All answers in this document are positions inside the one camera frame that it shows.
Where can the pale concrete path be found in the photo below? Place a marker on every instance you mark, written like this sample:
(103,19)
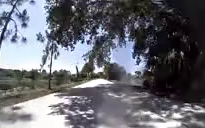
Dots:
(90,103)

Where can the slender young tree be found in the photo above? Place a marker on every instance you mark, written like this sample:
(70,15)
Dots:
(50,66)

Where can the distant row of bushes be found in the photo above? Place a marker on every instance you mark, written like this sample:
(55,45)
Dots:
(40,75)

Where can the large dark overhanging trees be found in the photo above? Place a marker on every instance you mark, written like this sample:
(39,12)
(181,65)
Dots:
(176,43)

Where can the grass verge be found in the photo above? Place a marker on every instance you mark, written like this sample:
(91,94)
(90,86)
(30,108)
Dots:
(20,90)

